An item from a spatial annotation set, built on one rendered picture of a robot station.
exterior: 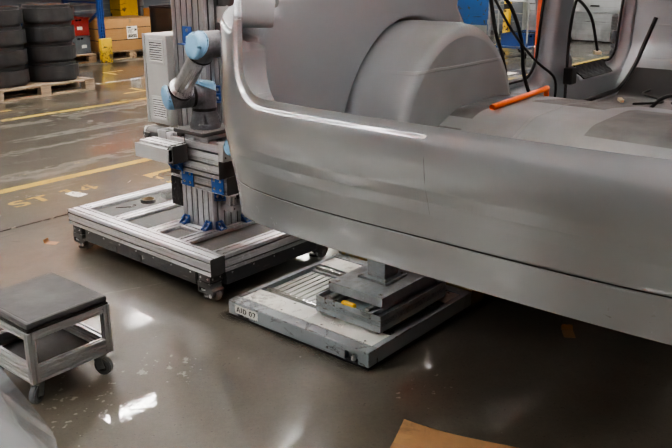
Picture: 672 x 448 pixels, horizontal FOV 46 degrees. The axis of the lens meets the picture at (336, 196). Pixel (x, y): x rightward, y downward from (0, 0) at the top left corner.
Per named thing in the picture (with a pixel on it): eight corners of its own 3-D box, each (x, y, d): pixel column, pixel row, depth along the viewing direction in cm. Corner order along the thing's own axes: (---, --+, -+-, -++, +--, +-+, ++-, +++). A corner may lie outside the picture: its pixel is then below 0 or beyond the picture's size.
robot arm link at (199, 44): (192, 112, 377) (230, 47, 334) (163, 115, 369) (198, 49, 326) (184, 90, 380) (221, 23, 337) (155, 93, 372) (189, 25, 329)
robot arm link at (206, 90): (221, 107, 378) (220, 79, 374) (195, 110, 370) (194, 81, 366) (210, 103, 387) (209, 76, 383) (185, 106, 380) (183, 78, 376)
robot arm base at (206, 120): (183, 127, 381) (182, 107, 378) (207, 122, 392) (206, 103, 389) (203, 131, 372) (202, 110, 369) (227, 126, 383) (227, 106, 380)
